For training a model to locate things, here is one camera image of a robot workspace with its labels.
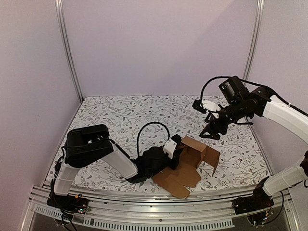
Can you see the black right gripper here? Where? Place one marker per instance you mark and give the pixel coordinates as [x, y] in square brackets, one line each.
[220, 123]

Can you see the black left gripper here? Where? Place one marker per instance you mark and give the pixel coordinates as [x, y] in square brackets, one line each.
[176, 152]

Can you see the brown cardboard box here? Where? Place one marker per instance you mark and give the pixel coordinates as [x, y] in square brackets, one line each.
[185, 176]

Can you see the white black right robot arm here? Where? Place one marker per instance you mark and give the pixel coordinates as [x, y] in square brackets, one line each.
[246, 99]

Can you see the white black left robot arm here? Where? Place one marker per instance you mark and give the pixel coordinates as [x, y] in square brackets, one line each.
[86, 145]

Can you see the floral patterned table mat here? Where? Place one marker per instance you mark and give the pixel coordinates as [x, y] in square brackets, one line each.
[137, 123]

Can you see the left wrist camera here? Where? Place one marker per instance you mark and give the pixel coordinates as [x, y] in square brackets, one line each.
[171, 144]

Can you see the aluminium front rail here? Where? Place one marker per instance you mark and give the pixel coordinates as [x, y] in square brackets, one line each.
[126, 211]

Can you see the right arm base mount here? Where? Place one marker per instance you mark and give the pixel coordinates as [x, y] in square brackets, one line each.
[252, 204]

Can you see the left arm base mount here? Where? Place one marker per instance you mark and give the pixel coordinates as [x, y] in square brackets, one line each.
[69, 203]

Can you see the right aluminium frame post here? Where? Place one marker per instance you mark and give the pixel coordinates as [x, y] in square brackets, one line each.
[254, 40]

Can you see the aluminium frame post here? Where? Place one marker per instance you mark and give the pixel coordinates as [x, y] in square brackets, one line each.
[67, 50]
[254, 40]

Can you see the left aluminium frame post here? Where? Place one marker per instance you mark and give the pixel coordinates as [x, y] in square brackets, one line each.
[67, 50]

